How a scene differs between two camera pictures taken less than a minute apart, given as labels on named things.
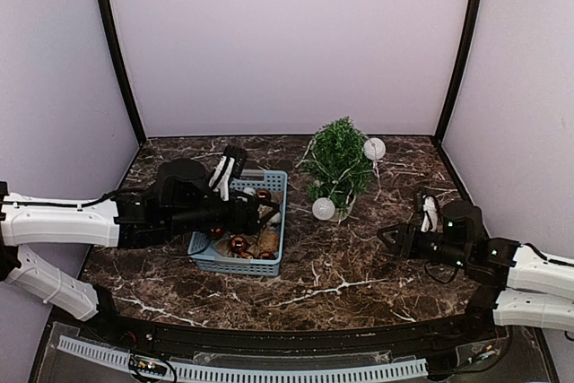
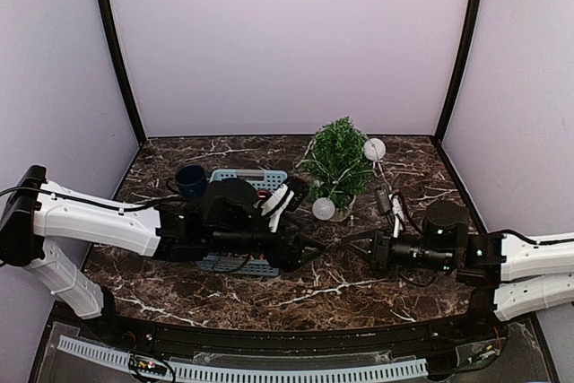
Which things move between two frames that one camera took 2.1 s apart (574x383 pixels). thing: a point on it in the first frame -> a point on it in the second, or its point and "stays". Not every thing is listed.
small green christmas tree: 337,162 stays
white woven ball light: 323,208 stays
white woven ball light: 374,148 stays
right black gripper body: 420,250 -> 385,258
